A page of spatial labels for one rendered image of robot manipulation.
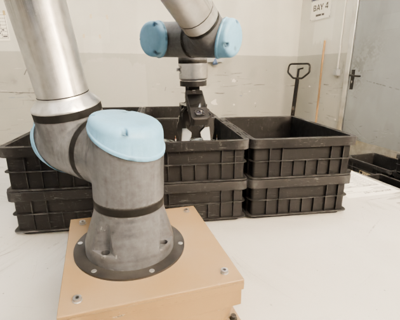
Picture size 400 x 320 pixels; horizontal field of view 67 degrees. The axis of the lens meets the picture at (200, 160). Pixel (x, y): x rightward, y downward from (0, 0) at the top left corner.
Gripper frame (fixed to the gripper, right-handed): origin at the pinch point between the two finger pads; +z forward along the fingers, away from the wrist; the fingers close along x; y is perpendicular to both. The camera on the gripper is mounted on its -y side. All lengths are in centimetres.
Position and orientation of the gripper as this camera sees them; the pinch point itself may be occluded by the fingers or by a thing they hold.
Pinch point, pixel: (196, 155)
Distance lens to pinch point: 84.1
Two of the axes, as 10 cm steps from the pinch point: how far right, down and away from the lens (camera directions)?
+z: 0.2, 9.5, 3.2
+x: -9.9, 0.7, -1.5
